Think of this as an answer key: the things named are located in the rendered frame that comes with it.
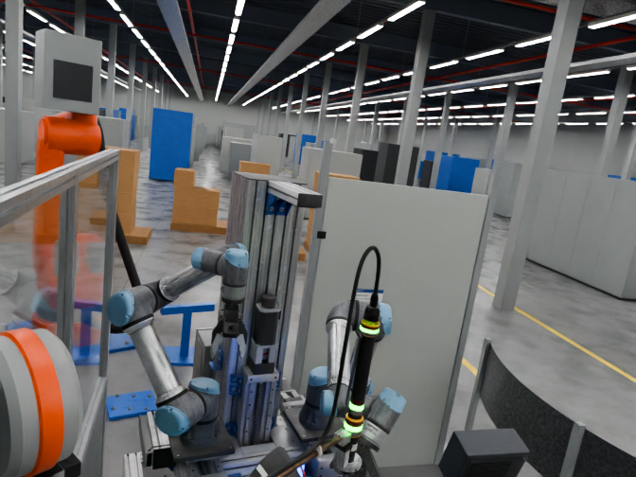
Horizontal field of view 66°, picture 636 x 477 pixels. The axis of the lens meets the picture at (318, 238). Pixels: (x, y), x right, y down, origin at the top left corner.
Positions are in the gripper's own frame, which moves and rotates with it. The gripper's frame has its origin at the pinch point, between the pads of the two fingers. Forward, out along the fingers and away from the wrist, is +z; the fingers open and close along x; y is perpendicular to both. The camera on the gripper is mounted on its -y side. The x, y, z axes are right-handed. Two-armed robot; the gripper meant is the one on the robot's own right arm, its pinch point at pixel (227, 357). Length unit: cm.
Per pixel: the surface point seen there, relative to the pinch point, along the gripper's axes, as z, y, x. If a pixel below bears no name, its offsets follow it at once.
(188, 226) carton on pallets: 138, 863, -4
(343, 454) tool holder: -2, -53, -22
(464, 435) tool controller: 23, -14, -85
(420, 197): -46, 129, -126
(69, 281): -27, -9, 46
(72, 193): -51, -9, 46
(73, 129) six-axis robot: -53, 328, 112
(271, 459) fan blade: 5.7, -43.8, -7.7
